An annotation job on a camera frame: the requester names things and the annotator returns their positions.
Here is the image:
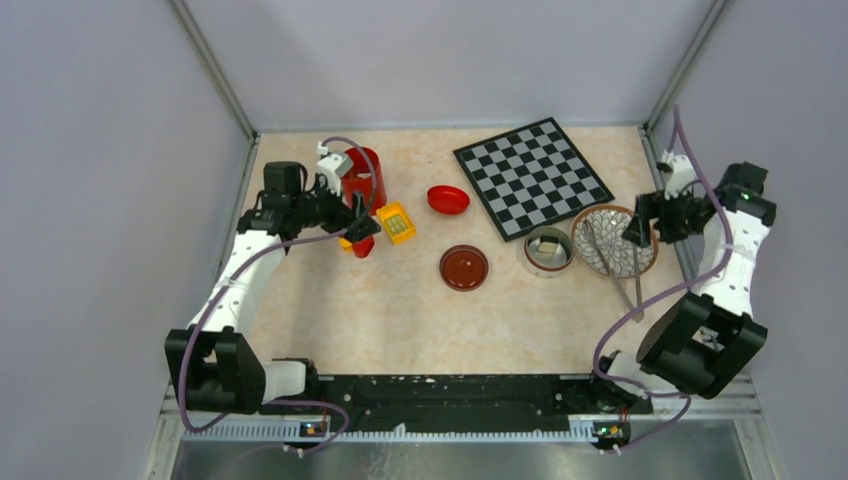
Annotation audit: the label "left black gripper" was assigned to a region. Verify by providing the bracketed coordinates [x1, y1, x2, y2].
[290, 172, 379, 242]

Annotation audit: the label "silver metal tongs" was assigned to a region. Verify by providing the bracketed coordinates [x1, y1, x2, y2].
[582, 220, 643, 310]

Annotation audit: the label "black white sushi piece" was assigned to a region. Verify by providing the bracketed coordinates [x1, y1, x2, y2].
[536, 235, 560, 256]

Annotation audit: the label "brown round lid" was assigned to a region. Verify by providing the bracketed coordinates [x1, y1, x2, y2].
[438, 244, 489, 292]

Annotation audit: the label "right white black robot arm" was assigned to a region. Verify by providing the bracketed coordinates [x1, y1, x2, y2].
[586, 155, 776, 412]

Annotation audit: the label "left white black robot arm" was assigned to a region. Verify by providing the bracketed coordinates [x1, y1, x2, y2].
[164, 154, 380, 414]

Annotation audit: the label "steel lunch box bowl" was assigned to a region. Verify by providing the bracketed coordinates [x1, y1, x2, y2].
[522, 226, 574, 278]

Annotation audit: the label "red cylindrical cup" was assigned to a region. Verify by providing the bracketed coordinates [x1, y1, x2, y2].
[342, 147, 387, 216]

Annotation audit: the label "red toy block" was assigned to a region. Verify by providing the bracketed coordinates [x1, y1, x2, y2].
[352, 236, 375, 259]

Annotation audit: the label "yellow toy tray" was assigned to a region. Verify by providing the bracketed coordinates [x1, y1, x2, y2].
[377, 202, 417, 246]

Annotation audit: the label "patterned round plate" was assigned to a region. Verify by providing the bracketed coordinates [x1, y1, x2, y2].
[571, 204, 658, 279]

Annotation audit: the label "red oval dish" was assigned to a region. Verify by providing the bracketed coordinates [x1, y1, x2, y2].
[426, 185, 471, 216]

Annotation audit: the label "black white chessboard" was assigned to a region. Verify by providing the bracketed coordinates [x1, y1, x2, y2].
[453, 118, 615, 242]

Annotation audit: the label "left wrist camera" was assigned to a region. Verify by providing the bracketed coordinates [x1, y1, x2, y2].
[317, 143, 353, 197]

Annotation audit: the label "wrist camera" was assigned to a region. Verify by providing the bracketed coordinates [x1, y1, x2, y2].
[317, 143, 353, 197]
[657, 151, 698, 200]

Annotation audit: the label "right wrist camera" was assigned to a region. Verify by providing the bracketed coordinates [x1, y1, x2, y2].
[657, 151, 698, 200]

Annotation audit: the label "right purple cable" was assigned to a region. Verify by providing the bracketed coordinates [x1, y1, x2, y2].
[592, 104, 735, 455]

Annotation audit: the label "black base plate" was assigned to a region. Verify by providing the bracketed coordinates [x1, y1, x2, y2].
[259, 374, 653, 434]

